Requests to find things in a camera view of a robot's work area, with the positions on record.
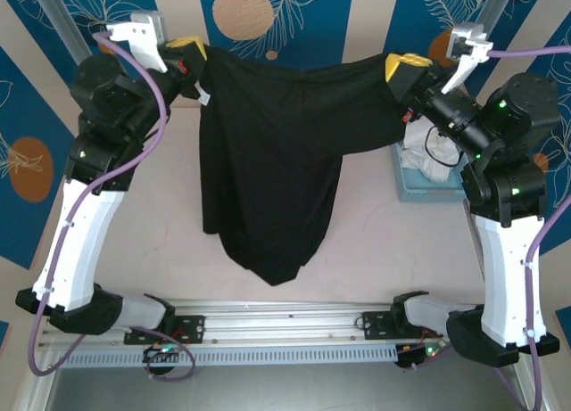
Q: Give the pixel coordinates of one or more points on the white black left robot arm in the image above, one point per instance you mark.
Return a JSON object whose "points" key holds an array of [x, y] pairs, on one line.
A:
{"points": [[76, 246]]}

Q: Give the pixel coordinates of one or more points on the aluminium frame post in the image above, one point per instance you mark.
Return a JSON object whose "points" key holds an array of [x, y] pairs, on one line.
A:
{"points": [[499, 5], [58, 14]]}

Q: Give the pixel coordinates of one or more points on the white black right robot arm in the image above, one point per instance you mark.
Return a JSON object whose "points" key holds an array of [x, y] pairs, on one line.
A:
{"points": [[504, 268]]}

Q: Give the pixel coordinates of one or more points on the small circuit board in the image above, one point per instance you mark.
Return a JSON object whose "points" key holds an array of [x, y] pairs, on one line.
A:
{"points": [[163, 353], [424, 355]]}

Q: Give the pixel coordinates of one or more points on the light blue perforated basket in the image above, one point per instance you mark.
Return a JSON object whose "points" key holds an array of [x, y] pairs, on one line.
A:
{"points": [[424, 191]]}

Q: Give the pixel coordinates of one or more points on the white crumpled cloth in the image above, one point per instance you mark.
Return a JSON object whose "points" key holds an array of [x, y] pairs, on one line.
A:
{"points": [[424, 161]]}

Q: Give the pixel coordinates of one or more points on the black printed t-shirt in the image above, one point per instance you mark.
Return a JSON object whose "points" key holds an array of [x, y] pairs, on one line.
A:
{"points": [[267, 161]]}

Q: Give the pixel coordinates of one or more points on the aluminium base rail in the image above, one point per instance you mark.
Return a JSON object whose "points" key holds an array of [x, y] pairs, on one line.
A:
{"points": [[290, 326]]}

